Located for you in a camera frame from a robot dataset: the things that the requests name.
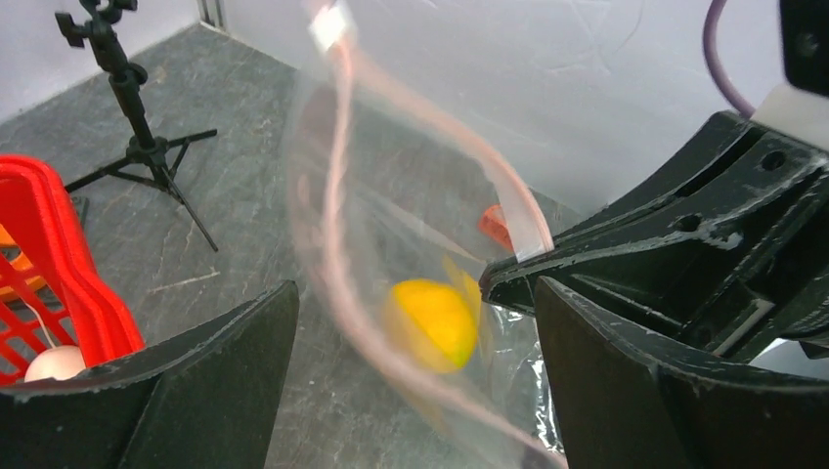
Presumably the red plastic basket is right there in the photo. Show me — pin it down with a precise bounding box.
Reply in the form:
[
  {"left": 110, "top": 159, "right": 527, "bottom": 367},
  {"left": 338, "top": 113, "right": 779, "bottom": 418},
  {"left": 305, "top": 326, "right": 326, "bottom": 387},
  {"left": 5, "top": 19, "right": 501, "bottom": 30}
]
[{"left": 1, "top": 154, "right": 145, "bottom": 386}]

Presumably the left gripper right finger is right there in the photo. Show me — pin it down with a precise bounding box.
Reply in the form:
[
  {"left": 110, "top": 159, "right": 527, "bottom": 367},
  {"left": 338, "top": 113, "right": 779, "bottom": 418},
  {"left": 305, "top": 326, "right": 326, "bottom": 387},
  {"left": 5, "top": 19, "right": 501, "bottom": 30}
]
[{"left": 535, "top": 277, "right": 828, "bottom": 468}]

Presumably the black microphone tripod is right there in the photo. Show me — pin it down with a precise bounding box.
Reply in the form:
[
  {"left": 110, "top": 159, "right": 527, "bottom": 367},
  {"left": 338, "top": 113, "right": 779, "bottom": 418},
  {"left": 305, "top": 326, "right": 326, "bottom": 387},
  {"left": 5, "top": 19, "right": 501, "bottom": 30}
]
[{"left": 55, "top": 0, "right": 219, "bottom": 252}]

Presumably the clear zip top bag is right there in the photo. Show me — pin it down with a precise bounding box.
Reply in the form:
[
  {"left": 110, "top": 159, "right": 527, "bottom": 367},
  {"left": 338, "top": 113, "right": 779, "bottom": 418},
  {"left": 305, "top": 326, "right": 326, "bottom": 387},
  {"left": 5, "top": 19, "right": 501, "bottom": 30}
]
[{"left": 284, "top": 1, "right": 582, "bottom": 468}]

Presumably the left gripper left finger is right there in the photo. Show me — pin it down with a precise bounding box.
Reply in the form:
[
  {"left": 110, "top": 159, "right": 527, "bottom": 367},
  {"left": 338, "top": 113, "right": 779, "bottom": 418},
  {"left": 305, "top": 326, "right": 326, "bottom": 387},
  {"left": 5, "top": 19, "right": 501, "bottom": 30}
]
[{"left": 1, "top": 280, "right": 299, "bottom": 468}]

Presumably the white toy radish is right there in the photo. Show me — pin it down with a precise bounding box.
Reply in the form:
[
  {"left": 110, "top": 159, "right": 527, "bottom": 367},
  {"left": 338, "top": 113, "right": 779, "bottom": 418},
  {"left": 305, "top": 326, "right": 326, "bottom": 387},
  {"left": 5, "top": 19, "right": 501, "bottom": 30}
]
[{"left": 23, "top": 345, "right": 86, "bottom": 382}]

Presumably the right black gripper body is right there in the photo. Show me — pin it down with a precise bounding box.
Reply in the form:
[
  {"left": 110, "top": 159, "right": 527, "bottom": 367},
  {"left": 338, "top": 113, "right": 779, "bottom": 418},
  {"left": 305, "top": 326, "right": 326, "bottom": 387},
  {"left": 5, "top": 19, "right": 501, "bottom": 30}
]
[{"left": 480, "top": 111, "right": 828, "bottom": 362}]

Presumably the orange round toy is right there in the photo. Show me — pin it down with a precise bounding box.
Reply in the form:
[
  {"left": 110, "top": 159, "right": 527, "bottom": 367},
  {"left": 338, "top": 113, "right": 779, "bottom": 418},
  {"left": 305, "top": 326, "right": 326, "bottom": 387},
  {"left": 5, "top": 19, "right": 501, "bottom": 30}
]
[{"left": 0, "top": 223, "right": 50, "bottom": 304}]

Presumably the yellow toy lemon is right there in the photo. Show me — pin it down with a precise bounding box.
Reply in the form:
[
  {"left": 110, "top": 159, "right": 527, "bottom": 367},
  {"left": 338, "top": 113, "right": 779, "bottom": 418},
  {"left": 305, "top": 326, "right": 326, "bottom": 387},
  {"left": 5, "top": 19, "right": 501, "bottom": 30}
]
[{"left": 381, "top": 278, "right": 480, "bottom": 374}]

